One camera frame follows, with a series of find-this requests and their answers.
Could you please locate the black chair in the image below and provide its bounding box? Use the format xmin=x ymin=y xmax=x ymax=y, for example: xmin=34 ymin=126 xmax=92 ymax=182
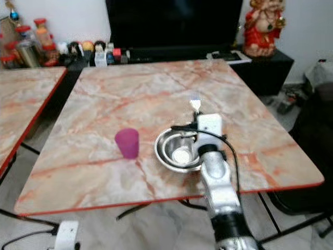
xmin=271 ymin=82 xmax=333 ymax=215

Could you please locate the white tray with remote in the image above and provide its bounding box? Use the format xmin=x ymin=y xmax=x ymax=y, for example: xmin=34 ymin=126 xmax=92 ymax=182
xmin=206 ymin=49 xmax=251 ymax=63

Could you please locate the tall red lid jar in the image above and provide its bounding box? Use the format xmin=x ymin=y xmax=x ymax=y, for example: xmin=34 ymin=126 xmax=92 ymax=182
xmin=34 ymin=18 xmax=53 ymax=50

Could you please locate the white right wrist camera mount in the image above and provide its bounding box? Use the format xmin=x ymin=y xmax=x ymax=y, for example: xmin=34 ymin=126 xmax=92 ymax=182
xmin=197 ymin=114 xmax=223 ymax=148

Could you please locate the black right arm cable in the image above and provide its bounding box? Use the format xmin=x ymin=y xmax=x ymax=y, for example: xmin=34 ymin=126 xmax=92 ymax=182
xmin=170 ymin=124 xmax=241 ymax=194

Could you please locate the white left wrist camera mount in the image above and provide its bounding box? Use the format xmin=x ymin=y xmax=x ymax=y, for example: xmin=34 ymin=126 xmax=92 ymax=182
xmin=55 ymin=220 xmax=80 ymax=250

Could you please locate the purple plastic cup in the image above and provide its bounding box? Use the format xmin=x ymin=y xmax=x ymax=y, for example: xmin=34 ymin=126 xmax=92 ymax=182
xmin=115 ymin=128 xmax=140 ymax=159

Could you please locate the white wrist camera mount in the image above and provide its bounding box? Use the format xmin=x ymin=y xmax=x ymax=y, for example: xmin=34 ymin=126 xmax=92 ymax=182
xmin=197 ymin=114 xmax=223 ymax=148
xmin=55 ymin=220 xmax=80 ymax=250

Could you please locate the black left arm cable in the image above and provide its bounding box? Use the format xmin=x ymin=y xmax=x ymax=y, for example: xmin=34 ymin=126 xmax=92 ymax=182
xmin=0 ymin=227 xmax=58 ymax=250

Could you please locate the stainless steel bowl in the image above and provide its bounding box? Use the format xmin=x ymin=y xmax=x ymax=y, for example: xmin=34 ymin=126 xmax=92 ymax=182
xmin=154 ymin=128 xmax=203 ymax=173

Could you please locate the marble side table red edge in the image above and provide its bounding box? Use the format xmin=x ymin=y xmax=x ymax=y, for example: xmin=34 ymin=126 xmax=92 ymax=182
xmin=0 ymin=66 xmax=67 ymax=177

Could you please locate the steel canister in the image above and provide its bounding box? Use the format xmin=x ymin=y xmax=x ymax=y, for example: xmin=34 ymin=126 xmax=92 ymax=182
xmin=17 ymin=41 xmax=41 ymax=68

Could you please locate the red and gold statue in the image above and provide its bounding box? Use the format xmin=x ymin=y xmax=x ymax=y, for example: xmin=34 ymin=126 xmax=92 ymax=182
xmin=242 ymin=0 xmax=287 ymax=58

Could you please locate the grey cloth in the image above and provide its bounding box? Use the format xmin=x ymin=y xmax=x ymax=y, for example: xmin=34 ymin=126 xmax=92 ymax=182
xmin=305 ymin=60 xmax=333 ymax=94

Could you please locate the black television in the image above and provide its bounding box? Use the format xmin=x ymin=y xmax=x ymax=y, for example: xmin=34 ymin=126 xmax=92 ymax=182
xmin=106 ymin=0 xmax=244 ymax=49

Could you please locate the short red lid jar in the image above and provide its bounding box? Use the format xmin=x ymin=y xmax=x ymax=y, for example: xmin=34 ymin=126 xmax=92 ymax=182
xmin=16 ymin=25 xmax=32 ymax=44

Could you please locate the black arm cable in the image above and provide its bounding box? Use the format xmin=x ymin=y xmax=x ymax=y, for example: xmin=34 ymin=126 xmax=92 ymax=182
xmin=170 ymin=124 xmax=241 ymax=194
xmin=0 ymin=227 xmax=58 ymax=250

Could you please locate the black television cabinet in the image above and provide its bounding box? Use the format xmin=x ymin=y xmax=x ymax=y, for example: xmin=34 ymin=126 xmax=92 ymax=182
xmin=67 ymin=47 xmax=294 ymax=96

